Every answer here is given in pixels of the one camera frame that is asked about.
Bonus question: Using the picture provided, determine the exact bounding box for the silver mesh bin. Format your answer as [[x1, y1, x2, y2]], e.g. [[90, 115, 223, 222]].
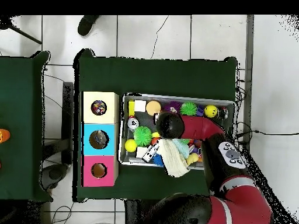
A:
[[118, 93, 237, 172]]

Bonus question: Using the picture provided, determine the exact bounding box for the green spiky rubber ball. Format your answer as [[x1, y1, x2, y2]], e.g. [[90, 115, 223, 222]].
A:
[[179, 101, 198, 116], [133, 125, 153, 147]]

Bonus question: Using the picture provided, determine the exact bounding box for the orange foam disc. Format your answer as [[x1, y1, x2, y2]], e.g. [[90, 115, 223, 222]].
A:
[[145, 100, 162, 117]]

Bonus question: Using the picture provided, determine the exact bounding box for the pale wooden cube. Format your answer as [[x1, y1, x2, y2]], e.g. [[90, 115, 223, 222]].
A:
[[134, 100, 147, 113]]

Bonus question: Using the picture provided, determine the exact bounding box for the yellow tennis ball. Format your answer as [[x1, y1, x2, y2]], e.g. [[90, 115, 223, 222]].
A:
[[124, 139, 138, 153]]

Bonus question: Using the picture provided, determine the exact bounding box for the purple spiky monster toy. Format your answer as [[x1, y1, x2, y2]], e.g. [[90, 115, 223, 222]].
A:
[[162, 101, 182, 113]]

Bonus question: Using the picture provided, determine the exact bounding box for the light blue cloth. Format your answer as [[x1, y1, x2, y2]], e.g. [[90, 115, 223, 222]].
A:
[[172, 138, 190, 159]]

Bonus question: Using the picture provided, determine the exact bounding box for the cream waffle cloth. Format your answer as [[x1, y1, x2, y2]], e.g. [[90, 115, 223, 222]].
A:
[[158, 139, 190, 179]]

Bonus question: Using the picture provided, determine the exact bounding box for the yellow smiley ball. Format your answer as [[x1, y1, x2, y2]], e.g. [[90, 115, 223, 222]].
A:
[[204, 104, 218, 118]]

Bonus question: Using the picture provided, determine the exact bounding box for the person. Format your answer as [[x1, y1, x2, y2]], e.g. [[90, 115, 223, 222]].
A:
[[77, 15, 101, 37]]

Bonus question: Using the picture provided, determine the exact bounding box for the orange object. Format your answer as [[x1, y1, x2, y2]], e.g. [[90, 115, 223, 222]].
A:
[[0, 128, 12, 144]]

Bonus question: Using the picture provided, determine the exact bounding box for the black tripod leg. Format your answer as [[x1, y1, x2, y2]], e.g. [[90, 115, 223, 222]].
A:
[[0, 16, 43, 46]]

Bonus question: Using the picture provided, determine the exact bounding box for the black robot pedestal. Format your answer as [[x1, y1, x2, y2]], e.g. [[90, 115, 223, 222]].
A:
[[124, 199, 150, 224]]

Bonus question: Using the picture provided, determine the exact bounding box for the black cable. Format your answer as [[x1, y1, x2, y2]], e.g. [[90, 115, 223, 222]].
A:
[[234, 121, 299, 145]]

